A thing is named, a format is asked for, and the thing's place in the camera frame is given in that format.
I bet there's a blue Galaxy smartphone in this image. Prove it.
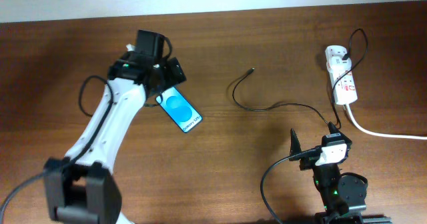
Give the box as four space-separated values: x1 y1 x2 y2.
155 87 203 133

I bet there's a black USB charging cable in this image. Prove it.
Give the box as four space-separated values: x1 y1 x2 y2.
231 28 369 130

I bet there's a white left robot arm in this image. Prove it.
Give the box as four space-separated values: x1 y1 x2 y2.
43 30 186 223

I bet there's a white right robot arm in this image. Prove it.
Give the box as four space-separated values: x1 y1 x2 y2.
290 123 392 224

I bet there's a white USB charger adapter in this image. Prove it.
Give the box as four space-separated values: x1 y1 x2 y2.
326 56 352 73

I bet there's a white power strip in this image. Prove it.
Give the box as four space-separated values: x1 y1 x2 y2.
325 45 358 105

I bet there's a white power strip cord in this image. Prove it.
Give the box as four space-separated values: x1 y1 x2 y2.
343 103 427 141

